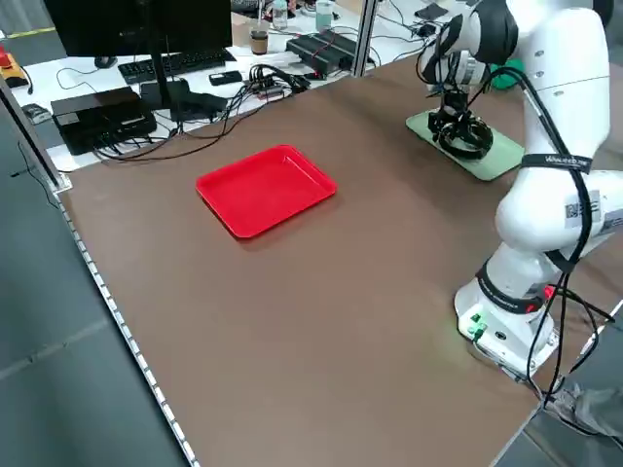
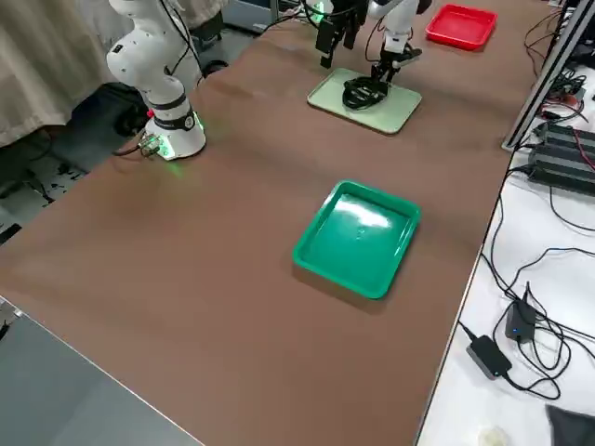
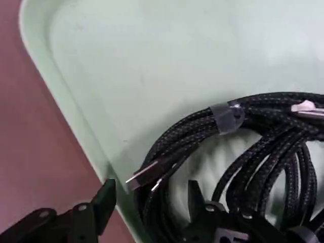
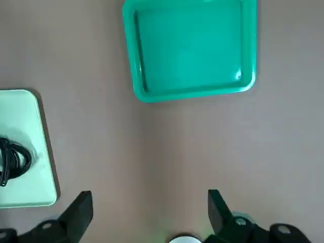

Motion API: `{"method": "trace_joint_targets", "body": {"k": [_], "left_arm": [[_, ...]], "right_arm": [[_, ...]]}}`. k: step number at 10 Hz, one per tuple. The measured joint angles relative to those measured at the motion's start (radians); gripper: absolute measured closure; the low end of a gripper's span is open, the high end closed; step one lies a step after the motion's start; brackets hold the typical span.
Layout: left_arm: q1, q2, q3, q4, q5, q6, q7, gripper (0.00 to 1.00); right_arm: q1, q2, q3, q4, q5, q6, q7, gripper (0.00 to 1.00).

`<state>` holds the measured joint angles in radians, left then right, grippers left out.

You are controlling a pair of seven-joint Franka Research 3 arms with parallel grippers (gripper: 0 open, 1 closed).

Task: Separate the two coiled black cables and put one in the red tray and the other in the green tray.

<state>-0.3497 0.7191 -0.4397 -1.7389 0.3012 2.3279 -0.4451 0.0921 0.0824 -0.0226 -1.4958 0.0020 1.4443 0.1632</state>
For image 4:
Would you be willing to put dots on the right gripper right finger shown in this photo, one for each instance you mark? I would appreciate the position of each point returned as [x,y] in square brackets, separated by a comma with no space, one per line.
[220,217]

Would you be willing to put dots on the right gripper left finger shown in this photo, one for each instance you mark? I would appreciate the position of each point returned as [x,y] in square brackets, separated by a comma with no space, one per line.
[73,220]

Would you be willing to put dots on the green plastic tray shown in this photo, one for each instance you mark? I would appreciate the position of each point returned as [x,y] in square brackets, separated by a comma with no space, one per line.
[189,50]

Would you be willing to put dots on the pale green rectangular tray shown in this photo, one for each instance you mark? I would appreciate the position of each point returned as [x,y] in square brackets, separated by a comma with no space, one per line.
[25,116]

